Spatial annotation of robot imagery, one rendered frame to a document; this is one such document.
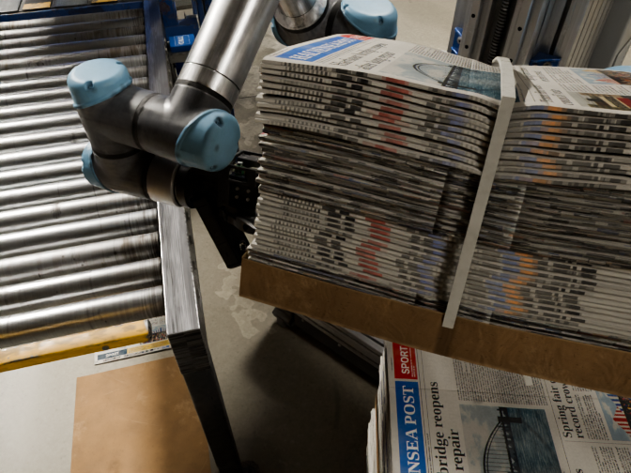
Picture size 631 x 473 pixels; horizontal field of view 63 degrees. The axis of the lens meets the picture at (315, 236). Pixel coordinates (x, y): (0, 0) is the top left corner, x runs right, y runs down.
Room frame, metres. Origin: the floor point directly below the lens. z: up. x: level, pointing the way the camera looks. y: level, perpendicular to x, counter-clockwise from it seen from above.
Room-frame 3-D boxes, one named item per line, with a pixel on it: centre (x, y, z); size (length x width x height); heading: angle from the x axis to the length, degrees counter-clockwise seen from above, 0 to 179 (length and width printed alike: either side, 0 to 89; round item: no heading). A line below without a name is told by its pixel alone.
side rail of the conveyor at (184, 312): (1.08, 0.37, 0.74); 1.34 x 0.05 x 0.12; 15
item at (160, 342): (1.06, 0.62, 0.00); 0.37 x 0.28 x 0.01; 15
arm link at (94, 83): (0.58, 0.25, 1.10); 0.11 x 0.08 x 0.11; 64
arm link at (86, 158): (0.59, 0.27, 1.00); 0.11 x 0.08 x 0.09; 72
